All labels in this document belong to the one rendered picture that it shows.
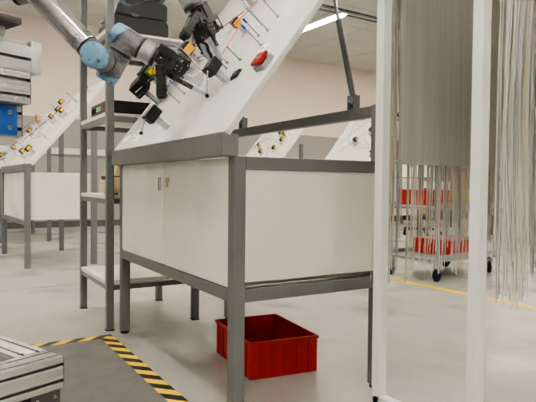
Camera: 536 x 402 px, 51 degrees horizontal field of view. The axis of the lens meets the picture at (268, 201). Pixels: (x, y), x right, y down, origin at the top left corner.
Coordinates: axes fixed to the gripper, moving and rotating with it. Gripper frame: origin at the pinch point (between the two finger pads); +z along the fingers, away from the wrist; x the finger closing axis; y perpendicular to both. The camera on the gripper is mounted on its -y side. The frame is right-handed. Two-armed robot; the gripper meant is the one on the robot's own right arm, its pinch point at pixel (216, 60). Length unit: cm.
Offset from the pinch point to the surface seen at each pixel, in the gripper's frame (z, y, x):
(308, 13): 1.9, 13.0, -35.0
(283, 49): 8.3, -1.1, -31.7
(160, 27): -34, 52, 87
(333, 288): 84, -18, -20
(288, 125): 36, 38, 21
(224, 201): 40, -36, -14
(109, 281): 64, -33, 107
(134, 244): 50, -27, 76
